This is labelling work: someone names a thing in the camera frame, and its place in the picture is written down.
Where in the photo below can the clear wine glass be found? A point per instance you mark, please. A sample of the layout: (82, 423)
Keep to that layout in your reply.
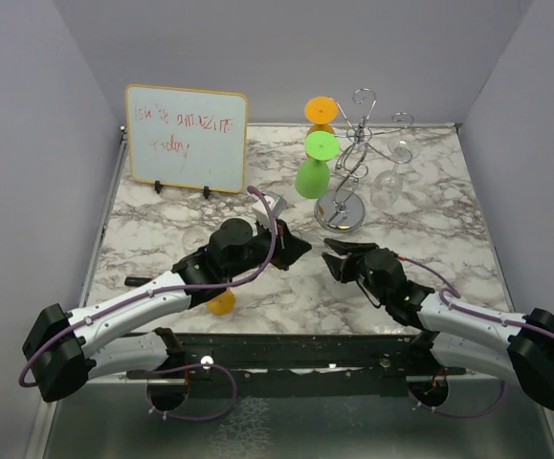
(388, 185)

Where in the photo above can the clear short glass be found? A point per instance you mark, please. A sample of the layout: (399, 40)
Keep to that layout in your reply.
(193, 239)

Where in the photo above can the yellow framed whiteboard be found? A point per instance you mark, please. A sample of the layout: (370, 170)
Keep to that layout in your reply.
(187, 137)

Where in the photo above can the chrome wine glass rack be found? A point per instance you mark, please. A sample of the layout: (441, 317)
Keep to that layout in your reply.
(341, 209)

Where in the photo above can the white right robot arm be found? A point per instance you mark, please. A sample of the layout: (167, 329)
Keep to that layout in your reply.
(516, 348)

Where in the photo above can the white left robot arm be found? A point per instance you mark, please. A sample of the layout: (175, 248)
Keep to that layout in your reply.
(66, 349)

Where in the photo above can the red marker pen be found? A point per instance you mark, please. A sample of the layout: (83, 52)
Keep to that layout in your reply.
(135, 281)

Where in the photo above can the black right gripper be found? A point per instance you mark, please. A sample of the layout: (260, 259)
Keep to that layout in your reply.
(343, 268)

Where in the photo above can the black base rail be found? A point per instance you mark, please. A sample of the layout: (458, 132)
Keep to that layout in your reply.
(211, 366)

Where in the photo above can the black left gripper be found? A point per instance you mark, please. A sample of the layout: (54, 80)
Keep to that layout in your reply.
(288, 247)

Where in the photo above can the orange plastic glass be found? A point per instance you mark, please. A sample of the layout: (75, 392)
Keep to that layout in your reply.
(222, 304)
(321, 111)

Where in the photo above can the green plastic wine glass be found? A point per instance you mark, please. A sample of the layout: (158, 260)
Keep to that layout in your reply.
(313, 175)

